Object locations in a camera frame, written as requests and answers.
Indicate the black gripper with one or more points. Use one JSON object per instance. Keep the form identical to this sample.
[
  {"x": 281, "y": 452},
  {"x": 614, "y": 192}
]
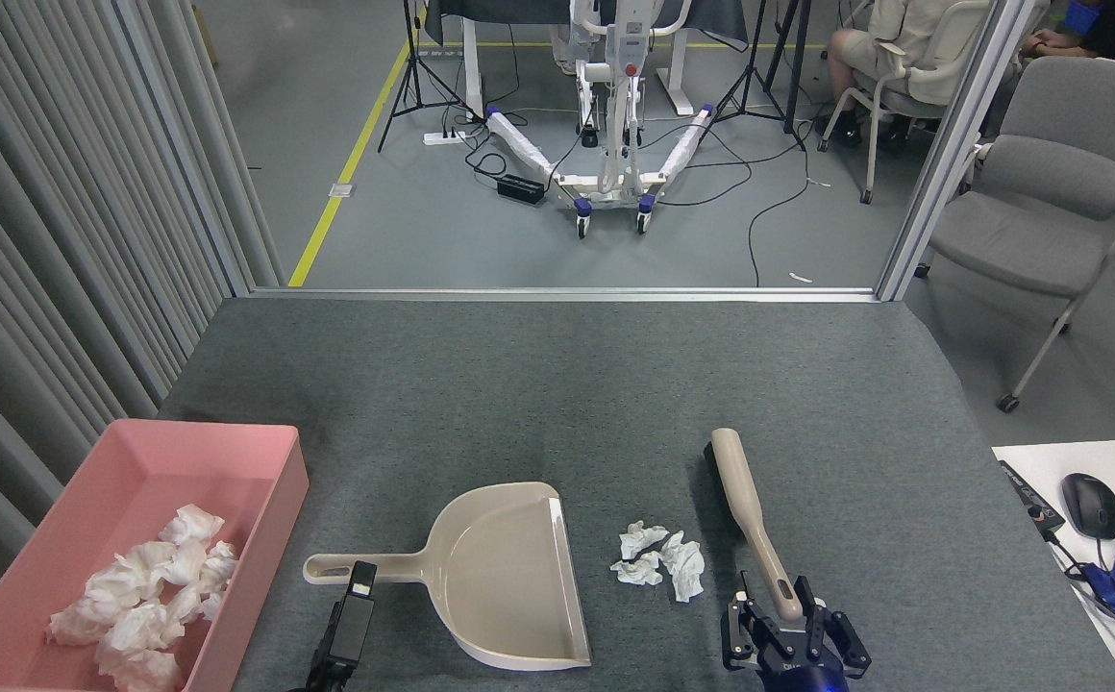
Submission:
[
  {"x": 329, "y": 680},
  {"x": 798, "y": 678}
]

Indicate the beige hand brush black bristles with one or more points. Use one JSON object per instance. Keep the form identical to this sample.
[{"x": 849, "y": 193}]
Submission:
[{"x": 740, "y": 490}]

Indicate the beige plastic dustpan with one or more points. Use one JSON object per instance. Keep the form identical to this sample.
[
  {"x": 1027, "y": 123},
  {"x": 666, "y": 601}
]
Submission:
[{"x": 509, "y": 577}]

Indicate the pink plastic bin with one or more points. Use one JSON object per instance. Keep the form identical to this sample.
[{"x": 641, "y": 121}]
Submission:
[{"x": 135, "y": 471}]

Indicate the white crumpled tissue heap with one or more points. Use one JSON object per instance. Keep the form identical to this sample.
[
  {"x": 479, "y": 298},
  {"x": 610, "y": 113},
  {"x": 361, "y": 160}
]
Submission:
[{"x": 135, "y": 615}]

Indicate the black flat device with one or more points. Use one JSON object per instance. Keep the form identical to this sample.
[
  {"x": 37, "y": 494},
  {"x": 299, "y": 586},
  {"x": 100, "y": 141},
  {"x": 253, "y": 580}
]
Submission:
[{"x": 1028, "y": 495}]

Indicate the white side table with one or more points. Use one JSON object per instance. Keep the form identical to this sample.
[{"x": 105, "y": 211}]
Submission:
[{"x": 1028, "y": 457}]

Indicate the black computer mouse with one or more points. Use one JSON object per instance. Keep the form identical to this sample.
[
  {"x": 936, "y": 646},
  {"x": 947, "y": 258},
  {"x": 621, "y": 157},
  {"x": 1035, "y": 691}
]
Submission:
[{"x": 1091, "y": 505}]

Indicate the metal floor plate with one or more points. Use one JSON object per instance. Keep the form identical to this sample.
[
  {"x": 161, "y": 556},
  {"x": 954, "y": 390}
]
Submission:
[{"x": 342, "y": 190}]

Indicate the grey padded chair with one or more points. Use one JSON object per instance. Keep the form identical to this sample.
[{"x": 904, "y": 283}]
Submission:
[{"x": 1028, "y": 240}]

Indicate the black power adapter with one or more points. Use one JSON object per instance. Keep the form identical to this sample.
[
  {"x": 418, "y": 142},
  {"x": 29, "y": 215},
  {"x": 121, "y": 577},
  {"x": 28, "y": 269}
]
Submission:
[{"x": 521, "y": 188}]

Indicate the white power strip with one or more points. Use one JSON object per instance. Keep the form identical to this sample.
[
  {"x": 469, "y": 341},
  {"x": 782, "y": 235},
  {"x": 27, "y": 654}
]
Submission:
[{"x": 444, "y": 137}]

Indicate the grey curtain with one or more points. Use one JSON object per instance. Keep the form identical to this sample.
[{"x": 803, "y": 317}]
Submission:
[{"x": 38, "y": 240}]

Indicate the black tripod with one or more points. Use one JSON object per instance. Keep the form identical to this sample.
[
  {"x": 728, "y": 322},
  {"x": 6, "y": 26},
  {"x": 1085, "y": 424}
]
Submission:
[
  {"x": 759, "y": 67},
  {"x": 413, "y": 67}
]

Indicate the white wheeled stand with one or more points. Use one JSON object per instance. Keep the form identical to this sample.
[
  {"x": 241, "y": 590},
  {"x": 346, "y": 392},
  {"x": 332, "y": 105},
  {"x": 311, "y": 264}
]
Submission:
[{"x": 615, "y": 96}]

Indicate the white-legged desk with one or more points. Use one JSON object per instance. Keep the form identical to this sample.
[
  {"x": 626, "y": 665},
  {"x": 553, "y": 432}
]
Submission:
[{"x": 474, "y": 67}]

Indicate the white chair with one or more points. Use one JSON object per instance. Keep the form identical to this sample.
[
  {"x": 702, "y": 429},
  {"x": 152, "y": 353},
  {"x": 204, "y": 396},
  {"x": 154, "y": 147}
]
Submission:
[{"x": 947, "y": 77}]

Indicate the blue box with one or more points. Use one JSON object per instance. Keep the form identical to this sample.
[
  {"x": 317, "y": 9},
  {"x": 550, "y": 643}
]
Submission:
[{"x": 1084, "y": 17}]

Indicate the silver table edge rail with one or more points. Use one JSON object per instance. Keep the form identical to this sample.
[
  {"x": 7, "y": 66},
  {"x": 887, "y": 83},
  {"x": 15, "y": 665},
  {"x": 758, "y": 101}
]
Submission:
[{"x": 567, "y": 294}]

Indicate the silver post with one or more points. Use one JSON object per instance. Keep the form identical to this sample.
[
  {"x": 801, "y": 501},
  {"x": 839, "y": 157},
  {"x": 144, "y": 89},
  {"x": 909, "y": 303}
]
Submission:
[{"x": 952, "y": 144}]

